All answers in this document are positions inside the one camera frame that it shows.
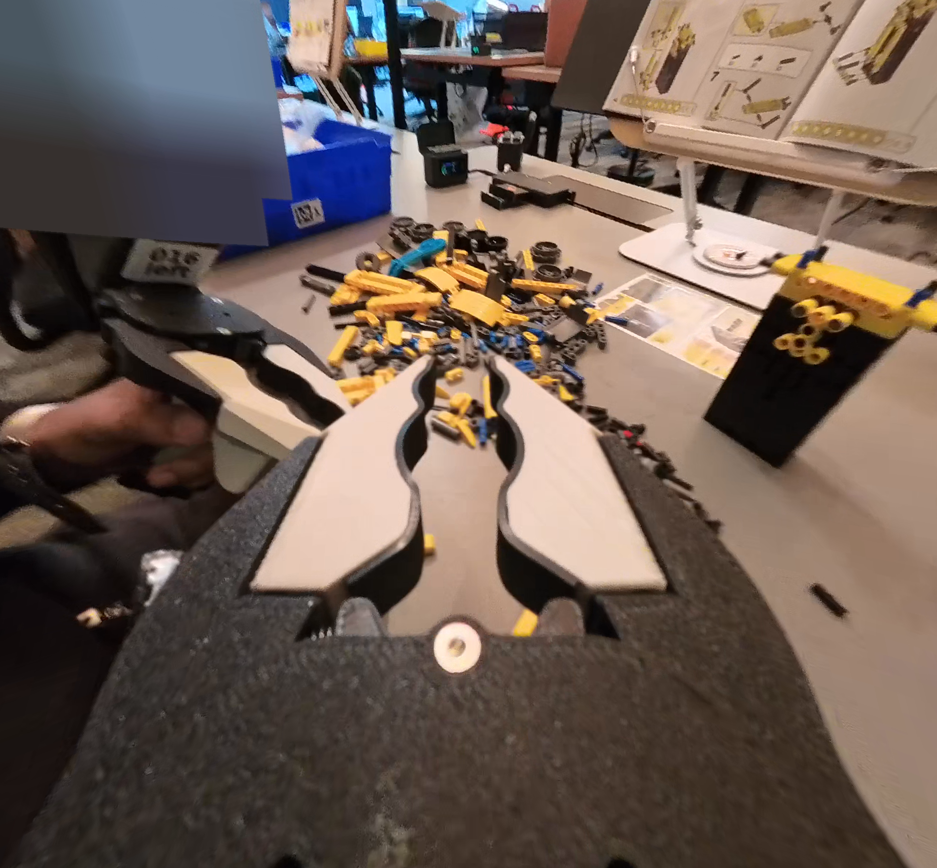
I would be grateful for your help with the instruction booklet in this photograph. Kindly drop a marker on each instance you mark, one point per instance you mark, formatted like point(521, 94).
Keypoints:
point(768, 26)

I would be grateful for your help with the black cube device with screen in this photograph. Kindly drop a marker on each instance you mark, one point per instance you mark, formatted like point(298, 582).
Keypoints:
point(443, 165)

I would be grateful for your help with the flat black device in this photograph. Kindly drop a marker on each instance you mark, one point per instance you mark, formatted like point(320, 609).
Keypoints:
point(527, 191)

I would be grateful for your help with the brown bag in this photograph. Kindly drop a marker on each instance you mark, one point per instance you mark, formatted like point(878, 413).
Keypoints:
point(565, 33)

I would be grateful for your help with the blue storage bin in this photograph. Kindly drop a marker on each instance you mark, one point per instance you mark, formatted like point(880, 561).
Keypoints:
point(344, 179)

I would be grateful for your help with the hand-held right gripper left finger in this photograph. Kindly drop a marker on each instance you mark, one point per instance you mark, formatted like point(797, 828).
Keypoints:
point(344, 502)

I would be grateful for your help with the small black holder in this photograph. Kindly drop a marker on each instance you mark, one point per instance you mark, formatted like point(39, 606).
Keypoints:
point(511, 150)

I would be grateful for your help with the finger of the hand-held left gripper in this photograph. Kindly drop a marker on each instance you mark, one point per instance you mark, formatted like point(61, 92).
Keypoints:
point(249, 407)
point(296, 374)

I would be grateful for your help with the black pole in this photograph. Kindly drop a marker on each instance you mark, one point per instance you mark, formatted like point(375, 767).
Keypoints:
point(392, 18)

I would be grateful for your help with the wooden background desk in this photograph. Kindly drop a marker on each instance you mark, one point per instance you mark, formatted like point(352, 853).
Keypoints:
point(468, 56)

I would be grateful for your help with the pile of yellow grey bricks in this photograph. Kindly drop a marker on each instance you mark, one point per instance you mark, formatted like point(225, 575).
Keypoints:
point(454, 297)

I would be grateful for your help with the person's left hand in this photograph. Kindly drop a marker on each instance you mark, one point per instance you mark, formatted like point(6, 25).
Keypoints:
point(110, 428)

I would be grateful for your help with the teal brick separator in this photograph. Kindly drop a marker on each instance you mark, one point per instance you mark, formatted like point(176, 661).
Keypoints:
point(417, 256)

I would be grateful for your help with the pile of black red pins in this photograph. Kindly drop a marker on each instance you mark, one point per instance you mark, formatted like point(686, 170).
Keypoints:
point(637, 436)

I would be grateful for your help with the clear plastic bags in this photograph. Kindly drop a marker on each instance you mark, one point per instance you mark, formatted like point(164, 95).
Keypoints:
point(307, 125)

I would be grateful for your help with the person's dark clothing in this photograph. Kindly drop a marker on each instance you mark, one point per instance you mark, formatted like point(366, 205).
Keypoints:
point(44, 663)

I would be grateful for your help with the printed leaflet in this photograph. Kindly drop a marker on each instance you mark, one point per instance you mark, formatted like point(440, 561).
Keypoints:
point(659, 311)

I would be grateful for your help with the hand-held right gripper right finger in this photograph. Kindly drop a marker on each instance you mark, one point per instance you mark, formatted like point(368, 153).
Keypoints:
point(578, 502)

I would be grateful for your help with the black toy pin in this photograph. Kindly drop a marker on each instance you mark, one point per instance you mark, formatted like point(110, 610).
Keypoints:
point(829, 601)

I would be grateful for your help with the beige booklet stand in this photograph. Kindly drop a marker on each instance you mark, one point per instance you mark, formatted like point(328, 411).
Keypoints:
point(315, 4)

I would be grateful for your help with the white book stand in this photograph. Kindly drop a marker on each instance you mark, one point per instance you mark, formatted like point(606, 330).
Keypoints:
point(659, 253)

